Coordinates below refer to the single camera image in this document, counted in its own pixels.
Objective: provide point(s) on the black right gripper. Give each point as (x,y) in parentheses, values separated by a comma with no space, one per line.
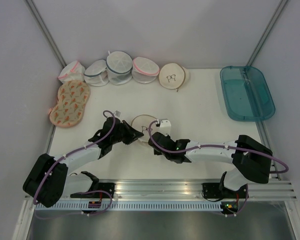
(157,152)

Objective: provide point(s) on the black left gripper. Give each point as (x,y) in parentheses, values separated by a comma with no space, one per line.
(132,134)

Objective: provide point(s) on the beige round glasses laundry bag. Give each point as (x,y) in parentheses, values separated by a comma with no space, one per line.
(141,123)

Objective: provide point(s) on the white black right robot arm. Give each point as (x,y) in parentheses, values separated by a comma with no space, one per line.
(251,162)

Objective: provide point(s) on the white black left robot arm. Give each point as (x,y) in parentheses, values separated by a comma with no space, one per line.
(52,177)

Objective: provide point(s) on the white pink-zip mesh bag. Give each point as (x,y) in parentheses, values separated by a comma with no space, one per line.
(144,70)

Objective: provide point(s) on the beige round bag with glasses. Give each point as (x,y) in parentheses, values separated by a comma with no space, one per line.
(173,76)

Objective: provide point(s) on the floral peanut-shaped laundry bag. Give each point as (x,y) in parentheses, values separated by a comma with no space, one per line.
(72,98)

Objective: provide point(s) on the white blue-trim mesh bag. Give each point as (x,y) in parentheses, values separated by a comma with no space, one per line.
(96,74)

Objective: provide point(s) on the tall white blue-zip mesh bag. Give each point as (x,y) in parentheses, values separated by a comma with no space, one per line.
(119,67)

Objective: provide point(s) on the white pink-trim mesh bag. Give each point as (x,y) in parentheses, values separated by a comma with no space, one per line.
(73,71)

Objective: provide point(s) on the teal transparent plastic bin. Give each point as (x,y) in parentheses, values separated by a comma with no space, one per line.
(246,94)

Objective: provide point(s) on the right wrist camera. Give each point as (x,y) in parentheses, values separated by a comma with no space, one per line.
(163,126)

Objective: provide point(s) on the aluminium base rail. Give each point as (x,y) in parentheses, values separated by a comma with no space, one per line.
(191,190)

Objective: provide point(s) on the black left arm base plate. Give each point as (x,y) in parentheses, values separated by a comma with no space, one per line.
(108,187)

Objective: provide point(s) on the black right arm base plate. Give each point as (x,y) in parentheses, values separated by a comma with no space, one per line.
(214,191)

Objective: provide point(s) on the white slotted cable duct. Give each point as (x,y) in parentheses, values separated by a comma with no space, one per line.
(68,205)

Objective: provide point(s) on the left aluminium corner post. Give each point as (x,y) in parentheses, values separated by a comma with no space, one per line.
(30,4)

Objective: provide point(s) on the aluminium corner post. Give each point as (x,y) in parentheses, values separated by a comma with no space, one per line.
(267,31)
(30,4)

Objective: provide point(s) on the right aluminium corner post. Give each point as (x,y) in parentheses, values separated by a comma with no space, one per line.
(267,31)

